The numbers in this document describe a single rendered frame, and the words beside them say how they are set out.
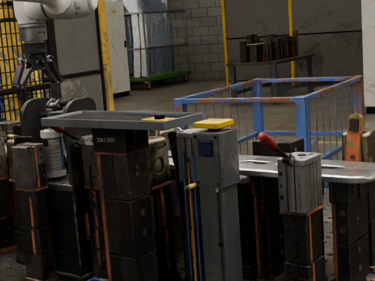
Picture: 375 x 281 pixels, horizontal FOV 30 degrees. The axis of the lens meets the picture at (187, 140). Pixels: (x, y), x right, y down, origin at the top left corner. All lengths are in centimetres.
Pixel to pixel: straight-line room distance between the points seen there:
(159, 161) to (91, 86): 392
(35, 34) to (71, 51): 316
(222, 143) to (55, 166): 66
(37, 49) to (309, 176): 112
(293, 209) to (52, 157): 71
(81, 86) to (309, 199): 418
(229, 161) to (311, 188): 21
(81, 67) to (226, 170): 422
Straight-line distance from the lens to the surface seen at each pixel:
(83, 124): 155
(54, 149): 190
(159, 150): 175
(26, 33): 229
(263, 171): 166
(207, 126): 138
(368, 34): 976
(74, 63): 547
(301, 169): 147
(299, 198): 149
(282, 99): 375
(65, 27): 540
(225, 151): 139
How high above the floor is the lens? 135
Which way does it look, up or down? 9 degrees down
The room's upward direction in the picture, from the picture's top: 4 degrees counter-clockwise
